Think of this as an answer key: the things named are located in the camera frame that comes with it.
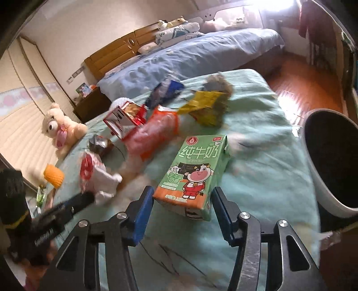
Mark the blue snack bag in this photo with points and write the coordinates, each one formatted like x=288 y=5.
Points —
x=165 y=92

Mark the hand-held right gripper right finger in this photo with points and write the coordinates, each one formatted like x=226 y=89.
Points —
x=223 y=215

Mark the photo frame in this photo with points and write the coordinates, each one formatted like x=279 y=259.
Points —
x=83 y=89

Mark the brown wooden nightstand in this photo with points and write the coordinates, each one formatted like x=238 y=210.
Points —
x=89 y=106

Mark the white plush toy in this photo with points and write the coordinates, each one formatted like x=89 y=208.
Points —
x=162 y=24

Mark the grey brown crumpled wrapper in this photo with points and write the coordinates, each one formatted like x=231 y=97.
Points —
x=218 y=82

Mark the teal bed sheet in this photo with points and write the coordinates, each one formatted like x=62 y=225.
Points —
x=265 y=173

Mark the orange plastic wrapper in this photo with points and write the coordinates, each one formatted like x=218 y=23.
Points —
x=156 y=126

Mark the bed with blue blanket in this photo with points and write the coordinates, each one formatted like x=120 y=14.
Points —
x=195 y=53

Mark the white trash bin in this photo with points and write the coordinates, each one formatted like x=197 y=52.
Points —
x=332 y=151

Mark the yellow snack bag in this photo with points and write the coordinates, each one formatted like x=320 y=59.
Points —
x=207 y=106

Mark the white red paper wrapper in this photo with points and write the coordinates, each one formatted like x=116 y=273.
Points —
x=96 y=173

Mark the cream plush toy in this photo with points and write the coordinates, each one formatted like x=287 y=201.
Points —
x=179 y=21

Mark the grey crib rail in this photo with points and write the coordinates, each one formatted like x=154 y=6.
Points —
x=223 y=15

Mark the dark red hanging clothes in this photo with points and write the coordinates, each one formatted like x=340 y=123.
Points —
x=311 y=16

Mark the dark foil wrapper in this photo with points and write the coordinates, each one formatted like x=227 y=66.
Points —
x=99 y=144

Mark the white paper cupcake liner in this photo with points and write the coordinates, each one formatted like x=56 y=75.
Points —
x=119 y=101

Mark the red snack bag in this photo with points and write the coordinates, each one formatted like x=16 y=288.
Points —
x=128 y=114

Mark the white blue printed pillow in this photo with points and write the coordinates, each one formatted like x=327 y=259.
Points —
x=179 y=32

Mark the pale pink pillow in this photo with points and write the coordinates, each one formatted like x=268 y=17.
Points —
x=148 y=49

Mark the white radiator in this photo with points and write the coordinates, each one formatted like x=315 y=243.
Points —
x=321 y=54

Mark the cream teddy bear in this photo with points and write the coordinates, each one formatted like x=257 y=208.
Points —
x=60 y=126

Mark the wooden headboard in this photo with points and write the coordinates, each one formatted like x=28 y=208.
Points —
x=117 y=47

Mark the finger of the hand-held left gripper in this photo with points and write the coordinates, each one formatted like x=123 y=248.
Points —
x=81 y=200

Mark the white wall switch panel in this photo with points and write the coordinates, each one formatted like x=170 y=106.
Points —
x=75 y=74

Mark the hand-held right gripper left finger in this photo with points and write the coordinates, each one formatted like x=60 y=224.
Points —
x=141 y=215

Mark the green plastic wrapper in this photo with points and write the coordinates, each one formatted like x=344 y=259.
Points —
x=41 y=195

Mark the white sliding door wardrobe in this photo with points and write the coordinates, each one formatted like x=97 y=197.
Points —
x=25 y=112

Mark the green milk carton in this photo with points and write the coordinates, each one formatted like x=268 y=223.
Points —
x=193 y=168

